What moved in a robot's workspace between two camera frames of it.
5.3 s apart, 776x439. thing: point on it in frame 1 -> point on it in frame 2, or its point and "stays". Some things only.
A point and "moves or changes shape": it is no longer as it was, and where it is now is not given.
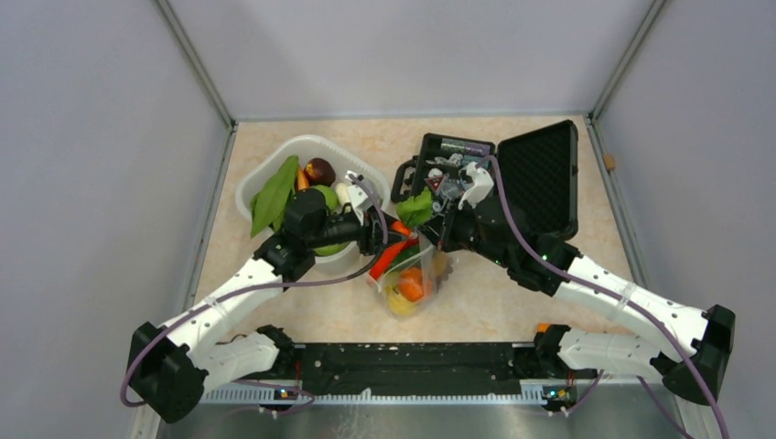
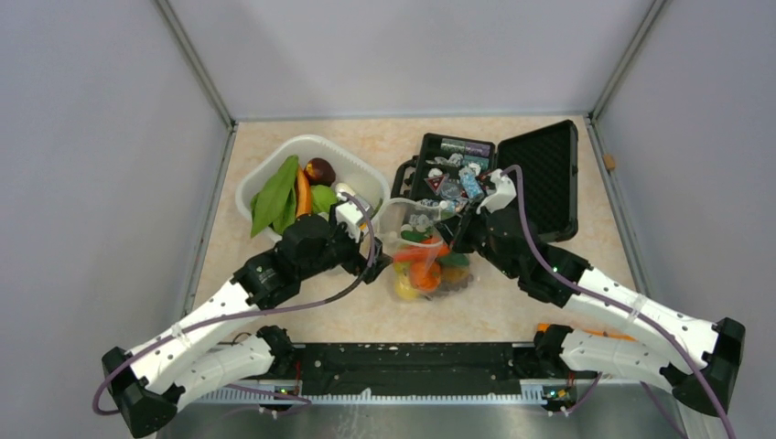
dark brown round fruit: (319, 172) stays
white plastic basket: (268, 155) stays
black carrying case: (537, 176) stays
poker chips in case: (445, 168) stays
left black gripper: (371, 236) -> (358, 264)
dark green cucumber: (404, 254) -> (455, 259)
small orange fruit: (411, 283) -> (425, 275)
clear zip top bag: (406, 273) moves or changes shape
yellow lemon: (401, 305) -> (404, 288)
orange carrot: (410, 211) -> (425, 251)
